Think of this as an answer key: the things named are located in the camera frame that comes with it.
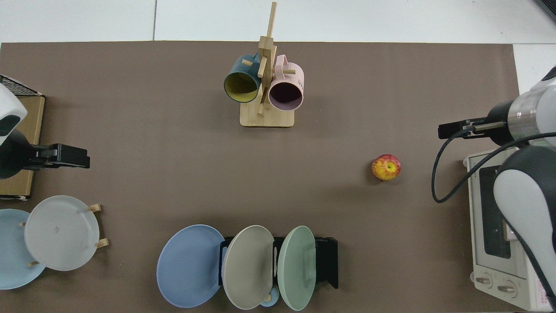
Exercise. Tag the wooden plate rack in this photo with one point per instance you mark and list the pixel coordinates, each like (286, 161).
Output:
(103, 243)

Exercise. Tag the beige plate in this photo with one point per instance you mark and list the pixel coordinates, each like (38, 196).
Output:
(247, 265)

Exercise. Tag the grey plate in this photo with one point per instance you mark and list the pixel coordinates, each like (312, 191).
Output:
(61, 234)

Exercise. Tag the small blue round thing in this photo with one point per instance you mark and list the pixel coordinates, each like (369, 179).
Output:
(272, 302)

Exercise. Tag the brown table cloth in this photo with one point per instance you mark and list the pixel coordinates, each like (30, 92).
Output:
(173, 152)

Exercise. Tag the black dish rack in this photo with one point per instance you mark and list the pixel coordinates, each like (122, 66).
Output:
(325, 261)

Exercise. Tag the pale toaster oven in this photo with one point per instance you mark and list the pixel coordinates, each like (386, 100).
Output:
(482, 243)

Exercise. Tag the dark blue mug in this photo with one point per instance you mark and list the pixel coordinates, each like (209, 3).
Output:
(236, 69)

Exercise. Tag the pale green plate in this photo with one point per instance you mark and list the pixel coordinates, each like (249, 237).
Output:
(295, 265)

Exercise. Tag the dark grey object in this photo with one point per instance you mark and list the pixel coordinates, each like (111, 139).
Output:
(549, 6)

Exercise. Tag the pink mug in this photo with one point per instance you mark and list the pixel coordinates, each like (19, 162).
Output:
(295, 78)

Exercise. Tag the red yellow apple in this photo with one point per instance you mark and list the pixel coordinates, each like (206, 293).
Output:
(385, 168)

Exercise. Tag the light blue plate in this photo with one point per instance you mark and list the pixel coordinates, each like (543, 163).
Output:
(11, 256)

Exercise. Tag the wooden mug stand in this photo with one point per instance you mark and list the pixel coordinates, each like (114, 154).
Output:
(267, 119)

